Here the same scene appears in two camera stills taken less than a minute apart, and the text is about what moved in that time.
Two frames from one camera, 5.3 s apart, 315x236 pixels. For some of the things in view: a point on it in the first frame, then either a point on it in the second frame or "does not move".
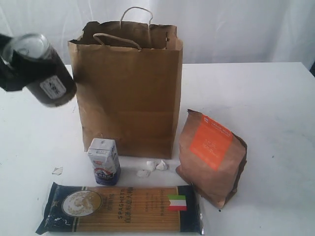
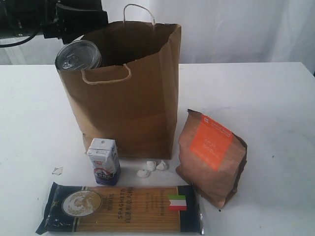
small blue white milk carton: [104, 156] does not move
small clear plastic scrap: [57, 171] does not move
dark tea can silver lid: [41, 70] -> [78, 55]
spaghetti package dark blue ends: [166, 209] does not move
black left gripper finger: [10, 80] -> [90, 4]
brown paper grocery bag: [128, 77] does not move
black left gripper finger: [4, 42] -> [73, 23]
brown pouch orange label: [212, 157] does not move
